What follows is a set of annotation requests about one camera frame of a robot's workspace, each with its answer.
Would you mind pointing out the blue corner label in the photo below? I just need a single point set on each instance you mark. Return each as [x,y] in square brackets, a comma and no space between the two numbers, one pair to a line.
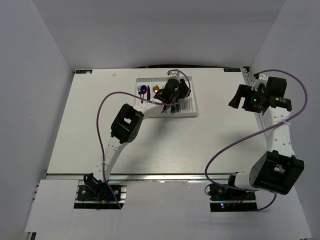
[231,70]
[83,71]

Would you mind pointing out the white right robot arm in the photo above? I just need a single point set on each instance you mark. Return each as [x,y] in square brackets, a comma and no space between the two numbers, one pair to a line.
[278,168]

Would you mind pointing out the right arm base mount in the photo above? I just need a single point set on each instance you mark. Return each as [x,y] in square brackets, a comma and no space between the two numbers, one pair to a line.
[223,199]

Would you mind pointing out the gold spoon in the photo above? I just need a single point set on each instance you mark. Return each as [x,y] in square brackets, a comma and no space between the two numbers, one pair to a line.
[156,88]

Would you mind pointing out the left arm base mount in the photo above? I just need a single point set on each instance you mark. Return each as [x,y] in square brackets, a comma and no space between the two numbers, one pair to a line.
[94,194]

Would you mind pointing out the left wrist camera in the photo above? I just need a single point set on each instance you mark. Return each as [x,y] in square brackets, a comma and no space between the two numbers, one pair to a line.
[173,74]

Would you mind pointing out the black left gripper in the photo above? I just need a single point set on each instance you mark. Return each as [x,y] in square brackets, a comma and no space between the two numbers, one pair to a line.
[184,89]

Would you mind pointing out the green handled silver knife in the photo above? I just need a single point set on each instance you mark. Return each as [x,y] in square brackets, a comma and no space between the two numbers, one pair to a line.
[173,109]

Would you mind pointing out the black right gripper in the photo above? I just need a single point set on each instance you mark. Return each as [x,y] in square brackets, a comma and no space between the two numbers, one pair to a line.
[243,91]

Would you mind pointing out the blue left corner label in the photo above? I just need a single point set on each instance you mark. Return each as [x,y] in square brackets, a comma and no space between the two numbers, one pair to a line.
[83,71]

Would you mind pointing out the blue right corner label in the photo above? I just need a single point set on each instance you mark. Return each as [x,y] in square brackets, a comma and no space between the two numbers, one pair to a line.
[231,70]

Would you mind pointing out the purple iridescent fork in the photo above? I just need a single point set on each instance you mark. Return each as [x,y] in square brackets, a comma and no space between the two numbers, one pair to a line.
[139,89]

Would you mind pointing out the purple iridescent spoon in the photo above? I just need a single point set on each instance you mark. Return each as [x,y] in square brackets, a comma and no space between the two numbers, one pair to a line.
[142,91]

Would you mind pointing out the purple iridescent knife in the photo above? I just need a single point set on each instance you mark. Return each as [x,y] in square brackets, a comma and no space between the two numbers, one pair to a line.
[148,93]

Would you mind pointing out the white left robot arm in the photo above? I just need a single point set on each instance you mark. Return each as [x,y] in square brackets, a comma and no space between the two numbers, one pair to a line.
[126,125]

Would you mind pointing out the white divided utensil tray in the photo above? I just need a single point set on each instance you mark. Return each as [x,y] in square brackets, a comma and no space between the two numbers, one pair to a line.
[160,81]

